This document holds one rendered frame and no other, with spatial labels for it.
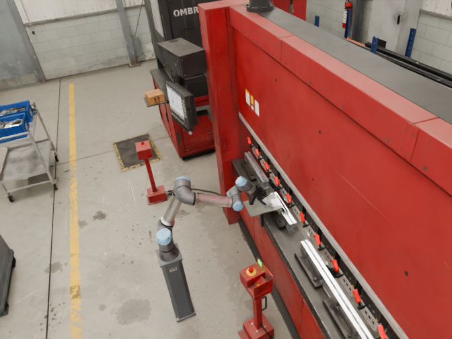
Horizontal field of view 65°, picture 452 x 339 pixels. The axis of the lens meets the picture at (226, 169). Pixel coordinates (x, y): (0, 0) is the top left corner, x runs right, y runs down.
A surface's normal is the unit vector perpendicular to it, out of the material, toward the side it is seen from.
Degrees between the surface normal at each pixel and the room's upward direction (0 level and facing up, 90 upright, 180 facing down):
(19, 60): 90
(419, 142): 90
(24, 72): 90
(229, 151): 90
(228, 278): 0
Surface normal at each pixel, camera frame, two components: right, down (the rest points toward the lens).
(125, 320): -0.08, -0.80
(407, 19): 0.34, 0.54
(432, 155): -0.96, 0.23
